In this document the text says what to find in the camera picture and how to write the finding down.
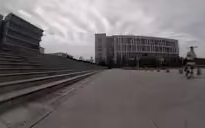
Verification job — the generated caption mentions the grey paved plaza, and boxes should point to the grey paved plaza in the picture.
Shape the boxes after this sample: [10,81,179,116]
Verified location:
[0,67,205,128]

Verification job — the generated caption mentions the person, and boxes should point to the person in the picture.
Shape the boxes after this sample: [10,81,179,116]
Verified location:
[185,47,198,75]

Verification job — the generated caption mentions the wide grey stone steps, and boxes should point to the wide grey stone steps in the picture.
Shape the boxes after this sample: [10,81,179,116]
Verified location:
[0,49,108,108]

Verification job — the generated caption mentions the bicycle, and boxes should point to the bicycle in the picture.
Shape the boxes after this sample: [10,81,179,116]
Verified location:
[184,65,196,80]

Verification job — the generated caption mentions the large pale building with windows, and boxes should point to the large pale building with windows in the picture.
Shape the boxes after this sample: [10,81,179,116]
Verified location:
[94,32,180,68]

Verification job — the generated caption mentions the low building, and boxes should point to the low building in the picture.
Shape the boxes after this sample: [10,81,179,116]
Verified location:
[44,51,74,60]

